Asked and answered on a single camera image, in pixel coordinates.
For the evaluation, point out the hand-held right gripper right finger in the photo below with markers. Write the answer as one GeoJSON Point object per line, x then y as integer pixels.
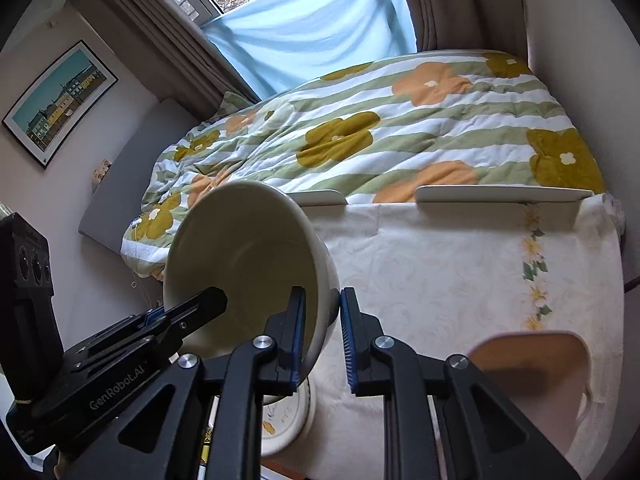
{"type": "Point", "coordinates": [350, 340]}

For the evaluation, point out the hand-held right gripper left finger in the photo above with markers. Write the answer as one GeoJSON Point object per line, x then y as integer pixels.
{"type": "Point", "coordinates": [298, 340]}

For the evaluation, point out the green patterned pillow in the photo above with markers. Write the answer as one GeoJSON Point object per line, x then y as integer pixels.
{"type": "Point", "coordinates": [235, 104]}

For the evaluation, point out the framed houses picture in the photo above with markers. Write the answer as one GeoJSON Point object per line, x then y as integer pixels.
{"type": "Point", "coordinates": [60, 105]}

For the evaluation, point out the brown curtain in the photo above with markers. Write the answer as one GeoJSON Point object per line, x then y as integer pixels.
{"type": "Point", "coordinates": [450, 5]}
{"type": "Point", "coordinates": [165, 45]}

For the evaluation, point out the small plush toy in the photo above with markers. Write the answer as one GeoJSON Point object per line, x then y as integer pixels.
{"type": "Point", "coordinates": [102, 171]}

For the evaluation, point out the white duck print plate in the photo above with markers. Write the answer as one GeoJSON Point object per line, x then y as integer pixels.
{"type": "Point", "coordinates": [280, 420]}

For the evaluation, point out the floral striped blanket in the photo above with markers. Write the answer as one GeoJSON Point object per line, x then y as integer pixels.
{"type": "Point", "coordinates": [380, 130]}

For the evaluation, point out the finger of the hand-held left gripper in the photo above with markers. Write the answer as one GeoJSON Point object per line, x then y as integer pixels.
{"type": "Point", "coordinates": [200, 310]}
{"type": "Point", "coordinates": [125, 332]}

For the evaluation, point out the light blue cloth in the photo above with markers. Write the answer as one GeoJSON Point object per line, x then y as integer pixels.
{"type": "Point", "coordinates": [310, 40]}

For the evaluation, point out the white tablecloth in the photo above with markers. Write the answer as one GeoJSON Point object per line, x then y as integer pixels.
{"type": "Point", "coordinates": [450, 280]}

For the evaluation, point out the grey headboard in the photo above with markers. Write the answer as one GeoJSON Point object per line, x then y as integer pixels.
{"type": "Point", "coordinates": [130, 175]}

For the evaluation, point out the pink bear-shaped plate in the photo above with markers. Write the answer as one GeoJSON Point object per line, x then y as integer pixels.
{"type": "Point", "coordinates": [530, 385]}

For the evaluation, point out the cream bowl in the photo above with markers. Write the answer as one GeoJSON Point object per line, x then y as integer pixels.
{"type": "Point", "coordinates": [245, 270]}

